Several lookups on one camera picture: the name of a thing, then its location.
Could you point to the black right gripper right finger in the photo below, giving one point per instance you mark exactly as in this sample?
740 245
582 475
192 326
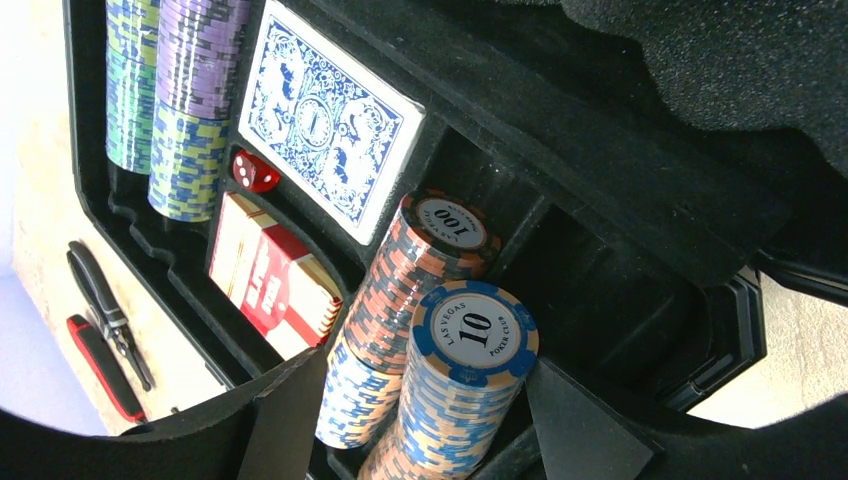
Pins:
590 429

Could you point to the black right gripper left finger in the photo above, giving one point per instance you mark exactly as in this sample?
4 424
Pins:
263 429

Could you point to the blue grey poker chip stack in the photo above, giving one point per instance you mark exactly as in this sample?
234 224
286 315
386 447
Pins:
470 348

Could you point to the blue playing card deck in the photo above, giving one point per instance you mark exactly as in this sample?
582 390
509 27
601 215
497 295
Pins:
333 127

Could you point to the red playing card deck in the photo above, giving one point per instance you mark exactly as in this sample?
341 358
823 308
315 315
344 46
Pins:
275 281

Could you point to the black grey pliers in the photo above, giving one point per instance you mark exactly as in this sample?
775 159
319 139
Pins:
111 320

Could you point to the orange poker chip row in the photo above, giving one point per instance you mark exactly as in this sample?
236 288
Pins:
432 238

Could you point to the red translucent die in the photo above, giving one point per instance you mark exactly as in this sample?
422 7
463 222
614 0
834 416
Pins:
254 174

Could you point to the purple poker chip row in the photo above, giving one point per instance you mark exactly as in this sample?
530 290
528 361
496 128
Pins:
198 54

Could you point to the green poker chip row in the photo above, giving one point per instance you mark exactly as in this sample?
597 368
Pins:
132 38

